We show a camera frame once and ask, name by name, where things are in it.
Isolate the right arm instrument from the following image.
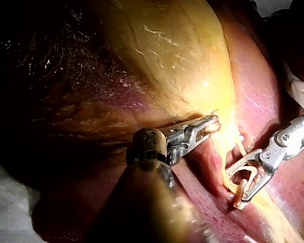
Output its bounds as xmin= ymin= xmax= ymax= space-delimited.
xmin=258 ymin=115 xmax=304 ymax=174

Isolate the left arm instrument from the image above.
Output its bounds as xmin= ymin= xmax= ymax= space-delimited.
xmin=125 ymin=123 xmax=196 ymax=168

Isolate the right arm instrument jaw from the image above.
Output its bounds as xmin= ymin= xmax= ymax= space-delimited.
xmin=225 ymin=148 xmax=263 ymax=176
xmin=241 ymin=168 xmax=275 ymax=203

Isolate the left arm instrument jaw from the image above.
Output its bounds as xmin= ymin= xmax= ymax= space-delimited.
xmin=186 ymin=115 xmax=220 ymax=133
xmin=192 ymin=122 xmax=223 ymax=140

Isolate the white clip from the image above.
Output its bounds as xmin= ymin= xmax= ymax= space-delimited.
xmin=233 ymin=181 xmax=246 ymax=211
xmin=226 ymin=161 xmax=258 ymax=198

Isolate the gallbladder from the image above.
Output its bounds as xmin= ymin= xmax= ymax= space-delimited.
xmin=88 ymin=0 xmax=241 ymax=144

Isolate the thin tube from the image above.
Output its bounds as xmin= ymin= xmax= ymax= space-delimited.
xmin=214 ymin=135 xmax=238 ymax=194
xmin=236 ymin=140 xmax=248 ymax=157

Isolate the pale fatty tissue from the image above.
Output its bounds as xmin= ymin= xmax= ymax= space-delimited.
xmin=254 ymin=188 xmax=304 ymax=243
xmin=283 ymin=58 xmax=304 ymax=114

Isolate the dark red liver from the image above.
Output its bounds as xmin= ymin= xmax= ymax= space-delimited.
xmin=0 ymin=0 xmax=304 ymax=243

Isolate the white cloth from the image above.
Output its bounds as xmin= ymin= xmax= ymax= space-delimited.
xmin=0 ymin=158 xmax=43 ymax=243

